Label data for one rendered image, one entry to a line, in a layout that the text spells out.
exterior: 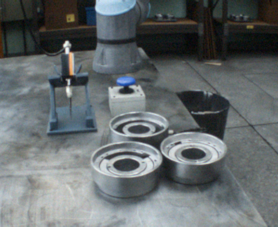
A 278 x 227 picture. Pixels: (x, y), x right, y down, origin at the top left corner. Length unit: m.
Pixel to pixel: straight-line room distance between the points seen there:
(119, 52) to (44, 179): 0.57
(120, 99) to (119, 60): 0.32
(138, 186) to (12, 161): 0.24
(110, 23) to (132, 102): 0.35
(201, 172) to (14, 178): 0.29
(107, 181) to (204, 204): 0.14
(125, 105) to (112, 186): 0.29
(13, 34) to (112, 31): 3.67
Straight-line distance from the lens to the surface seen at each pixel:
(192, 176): 0.54
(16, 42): 4.69
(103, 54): 1.08
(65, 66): 0.74
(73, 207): 0.52
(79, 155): 0.64
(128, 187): 0.51
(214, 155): 0.58
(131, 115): 0.70
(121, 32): 1.06
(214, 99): 2.03
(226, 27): 4.32
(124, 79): 0.78
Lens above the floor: 1.11
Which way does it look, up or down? 22 degrees down
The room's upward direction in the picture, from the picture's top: 1 degrees counter-clockwise
